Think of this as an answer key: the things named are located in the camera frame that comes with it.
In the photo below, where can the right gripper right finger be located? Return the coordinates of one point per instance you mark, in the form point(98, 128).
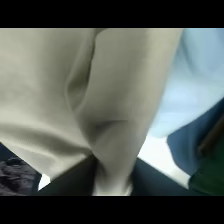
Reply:
point(156, 183)

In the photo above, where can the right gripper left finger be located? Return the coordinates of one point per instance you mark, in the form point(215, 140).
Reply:
point(75, 181)

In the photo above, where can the beige garment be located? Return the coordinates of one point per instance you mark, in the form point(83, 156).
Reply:
point(50, 83)

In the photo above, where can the green garment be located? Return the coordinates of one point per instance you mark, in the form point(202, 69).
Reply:
point(210, 173)

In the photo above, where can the dark grey garment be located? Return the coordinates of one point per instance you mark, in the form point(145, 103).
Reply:
point(15, 176)

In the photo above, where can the light blue garment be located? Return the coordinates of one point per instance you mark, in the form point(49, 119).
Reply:
point(193, 83)

